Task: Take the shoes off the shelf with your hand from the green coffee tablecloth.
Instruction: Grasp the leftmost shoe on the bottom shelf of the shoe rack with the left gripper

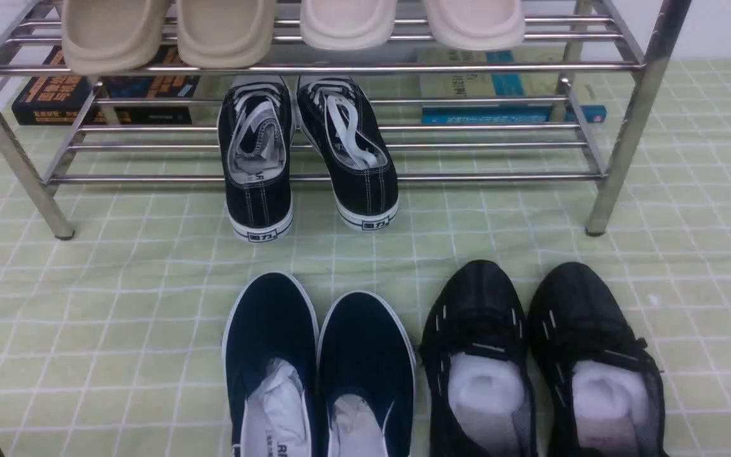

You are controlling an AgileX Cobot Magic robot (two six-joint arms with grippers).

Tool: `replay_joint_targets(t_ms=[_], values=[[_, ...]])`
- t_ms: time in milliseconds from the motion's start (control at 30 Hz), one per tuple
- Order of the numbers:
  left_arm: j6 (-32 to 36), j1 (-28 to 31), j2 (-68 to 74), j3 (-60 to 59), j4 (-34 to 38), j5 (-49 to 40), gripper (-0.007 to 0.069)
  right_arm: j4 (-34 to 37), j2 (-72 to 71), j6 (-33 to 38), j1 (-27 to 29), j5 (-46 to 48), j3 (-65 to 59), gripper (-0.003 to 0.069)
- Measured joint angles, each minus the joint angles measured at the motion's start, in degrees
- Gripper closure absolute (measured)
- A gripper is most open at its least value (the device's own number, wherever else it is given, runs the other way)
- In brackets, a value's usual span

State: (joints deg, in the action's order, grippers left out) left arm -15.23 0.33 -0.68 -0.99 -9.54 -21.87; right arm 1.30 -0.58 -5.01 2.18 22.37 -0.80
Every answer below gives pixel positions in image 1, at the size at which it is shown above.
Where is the cream slipper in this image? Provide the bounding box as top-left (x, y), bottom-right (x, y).
top-left (299, 1), bottom-right (398, 50)
top-left (423, 1), bottom-right (525, 51)

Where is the beige slipper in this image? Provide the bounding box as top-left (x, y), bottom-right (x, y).
top-left (175, 1), bottom-right (277, 69)
top-left (61, 1), bottom-right (171, 76)

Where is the black mesh sneaker left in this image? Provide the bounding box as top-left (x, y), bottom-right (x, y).
top-left (419, 260), bottom-right (537, 456)

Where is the beige slipper far left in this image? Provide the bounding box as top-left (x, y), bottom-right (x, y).
top-left (61, 1), bottom-right (171, 76)

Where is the black mesh sneaker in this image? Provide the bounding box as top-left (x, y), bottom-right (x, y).
top-left (419, 260), bottom-right (537, 456)
top-left (527, 262), bottom-right (666, 456)

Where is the black canvas sneaker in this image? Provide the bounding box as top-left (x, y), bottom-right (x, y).
top-left (296, 75), bottom-right (398, 232)
top-left (216, 75), bottom-right (296, 244)

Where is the silver metal shoe rack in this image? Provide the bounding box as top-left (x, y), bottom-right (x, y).
top-left (0, 1), bottom-right (691, 240)

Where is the black orange book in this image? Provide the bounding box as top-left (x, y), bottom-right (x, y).
top-left (11, 76), bottom-right (207, 126)

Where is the navy slip-on shoe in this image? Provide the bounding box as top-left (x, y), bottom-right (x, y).
top-left (221, 272), bottom-right (319, 456)
top-left (317, 290), bottom-right (417, 456)

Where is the navy slip-on shoe right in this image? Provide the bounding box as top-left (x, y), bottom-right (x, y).
top-left (317, 290), bottom-right (417, 456)

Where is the black mesh sneaker right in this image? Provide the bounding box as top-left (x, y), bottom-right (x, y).
top-left (527, 262), bottom-right (666, 456)

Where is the navy slip-on shoe left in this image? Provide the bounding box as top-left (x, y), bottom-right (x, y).
top-left (221, 272), bottom-right (319, 456)

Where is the green checkered tablecloth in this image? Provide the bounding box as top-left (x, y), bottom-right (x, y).
top-left (0, 60), bottom-right (731, 456)

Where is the cream slipper far right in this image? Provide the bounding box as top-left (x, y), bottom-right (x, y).
top-left (423, 1), bottom-right (525, 51)

